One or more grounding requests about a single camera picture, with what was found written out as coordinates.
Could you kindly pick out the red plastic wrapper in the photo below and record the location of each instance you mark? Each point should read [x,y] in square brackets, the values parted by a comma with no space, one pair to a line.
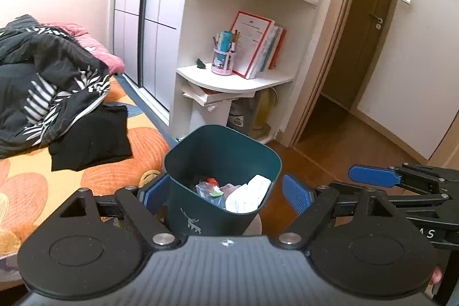
[213,181]

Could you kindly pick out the white round stool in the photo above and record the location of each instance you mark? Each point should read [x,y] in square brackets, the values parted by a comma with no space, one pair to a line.
[255,225]

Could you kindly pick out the grey printed bag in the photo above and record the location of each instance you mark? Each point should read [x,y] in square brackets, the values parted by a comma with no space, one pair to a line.
[242,117]

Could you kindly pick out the orange floral bedspread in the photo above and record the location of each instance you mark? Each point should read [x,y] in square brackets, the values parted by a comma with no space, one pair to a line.
[107,177]

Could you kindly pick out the red bordered book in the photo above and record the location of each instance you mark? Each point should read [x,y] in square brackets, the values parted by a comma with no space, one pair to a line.
[249,40]

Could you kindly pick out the teal deer print bin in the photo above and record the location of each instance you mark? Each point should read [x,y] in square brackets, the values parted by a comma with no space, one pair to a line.
[200,155]

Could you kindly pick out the white sliding wardrobe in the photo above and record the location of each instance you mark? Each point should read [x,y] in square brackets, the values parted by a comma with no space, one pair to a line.
[154,22]

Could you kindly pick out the person's right hand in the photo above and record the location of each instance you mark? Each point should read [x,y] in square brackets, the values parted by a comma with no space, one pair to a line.
[436,276]

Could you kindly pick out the pink pen holder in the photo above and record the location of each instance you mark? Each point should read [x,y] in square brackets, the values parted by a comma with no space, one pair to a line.
[222,58]

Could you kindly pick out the small green figure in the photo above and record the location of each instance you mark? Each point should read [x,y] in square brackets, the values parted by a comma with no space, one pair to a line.
[201,64]

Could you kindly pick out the white printed wrapper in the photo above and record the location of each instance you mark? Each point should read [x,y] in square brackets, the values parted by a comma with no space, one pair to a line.
[247,195]

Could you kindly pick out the pink plastic bag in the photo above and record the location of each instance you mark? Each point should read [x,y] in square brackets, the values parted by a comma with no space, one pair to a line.
[230,190]

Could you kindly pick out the brown wooden door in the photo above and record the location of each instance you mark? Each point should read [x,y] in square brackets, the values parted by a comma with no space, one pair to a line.
[365,58]

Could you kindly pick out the clear plastic wrapper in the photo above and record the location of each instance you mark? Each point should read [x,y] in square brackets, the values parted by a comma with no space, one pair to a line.
[208,193]

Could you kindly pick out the black folded garment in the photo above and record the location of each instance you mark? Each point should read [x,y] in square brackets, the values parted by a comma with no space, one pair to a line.
[93,137]

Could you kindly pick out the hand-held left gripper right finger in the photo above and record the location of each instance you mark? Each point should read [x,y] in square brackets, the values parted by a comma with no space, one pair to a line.
[297,195]

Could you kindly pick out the wooden door frame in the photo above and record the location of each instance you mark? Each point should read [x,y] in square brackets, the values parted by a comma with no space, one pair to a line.
[337,58]

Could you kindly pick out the white corner shelf unit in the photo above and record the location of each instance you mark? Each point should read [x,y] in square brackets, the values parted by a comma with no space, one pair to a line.
[200,22]

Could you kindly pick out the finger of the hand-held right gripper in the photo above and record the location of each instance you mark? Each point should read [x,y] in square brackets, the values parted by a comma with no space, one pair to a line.
[373,176]
[423,207]

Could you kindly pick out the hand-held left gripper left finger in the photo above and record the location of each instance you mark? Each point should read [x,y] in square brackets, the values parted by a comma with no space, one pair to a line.
[155,195]

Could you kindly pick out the dark leaf print duvet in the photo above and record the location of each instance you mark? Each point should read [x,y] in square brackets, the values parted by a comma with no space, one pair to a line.
[43,76]

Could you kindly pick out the stack of loose papers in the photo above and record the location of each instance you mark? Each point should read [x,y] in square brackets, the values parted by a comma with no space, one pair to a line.
[211,96]

